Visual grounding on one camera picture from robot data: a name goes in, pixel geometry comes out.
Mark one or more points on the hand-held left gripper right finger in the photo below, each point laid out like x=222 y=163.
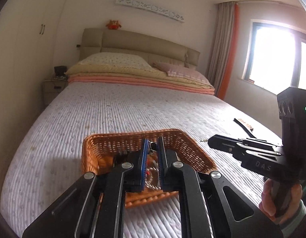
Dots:
x=160 y=163

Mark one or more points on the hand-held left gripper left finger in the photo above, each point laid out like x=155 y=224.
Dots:
x=143 y=163

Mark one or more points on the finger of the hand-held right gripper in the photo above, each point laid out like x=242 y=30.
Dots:
x=225 y=145
x=262 y=143

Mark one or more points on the small dark ornament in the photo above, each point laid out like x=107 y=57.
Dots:
x=152 y=147

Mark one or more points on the brown wicker basket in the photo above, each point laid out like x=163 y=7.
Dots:
x=105 y=143

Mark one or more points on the person's right forearm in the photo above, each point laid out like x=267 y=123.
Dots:
x=295 y=218

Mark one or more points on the person's right hand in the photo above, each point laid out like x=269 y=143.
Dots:
x=265 y=198

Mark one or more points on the folded peach blanket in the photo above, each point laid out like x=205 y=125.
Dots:
x=133 y=82

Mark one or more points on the pink pillow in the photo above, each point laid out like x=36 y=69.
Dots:
x=180 y=72

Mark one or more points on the bright window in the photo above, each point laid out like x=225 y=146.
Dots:
x=274 y=57

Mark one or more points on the striped beige orange curtain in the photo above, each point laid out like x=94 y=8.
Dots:
x=222 y=54

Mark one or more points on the folded yellow blanket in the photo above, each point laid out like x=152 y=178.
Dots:
x=113 y=74

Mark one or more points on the white patterned pillow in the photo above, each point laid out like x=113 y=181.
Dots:
x=115 y=60

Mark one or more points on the beige nightstand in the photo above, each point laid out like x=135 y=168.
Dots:
x=53 y=91

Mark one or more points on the beige padded headboard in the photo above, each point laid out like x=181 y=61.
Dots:
x=143 y=42

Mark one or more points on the dark bedside clock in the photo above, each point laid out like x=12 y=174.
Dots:
x=60 y=70

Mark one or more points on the orange plush toy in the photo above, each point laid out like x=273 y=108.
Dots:
x=113 y=24

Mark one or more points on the white wardrobe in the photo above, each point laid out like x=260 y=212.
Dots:
x=26 y=42

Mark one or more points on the white carved wall shelf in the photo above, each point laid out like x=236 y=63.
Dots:
x=150 y=8

